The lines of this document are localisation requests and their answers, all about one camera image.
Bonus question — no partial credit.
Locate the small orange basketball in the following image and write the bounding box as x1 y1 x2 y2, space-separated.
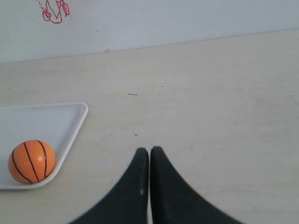
7 140 56 184

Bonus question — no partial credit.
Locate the red mini basketball hoop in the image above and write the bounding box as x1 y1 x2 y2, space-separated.
36 0 71 24

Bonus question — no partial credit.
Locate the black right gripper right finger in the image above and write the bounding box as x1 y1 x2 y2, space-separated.
150 146 240 224

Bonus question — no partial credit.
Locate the white rectangular plastic tray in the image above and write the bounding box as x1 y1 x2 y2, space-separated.
0 102 89 190

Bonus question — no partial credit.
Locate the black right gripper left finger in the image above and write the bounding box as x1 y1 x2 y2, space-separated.
72 148 149 224

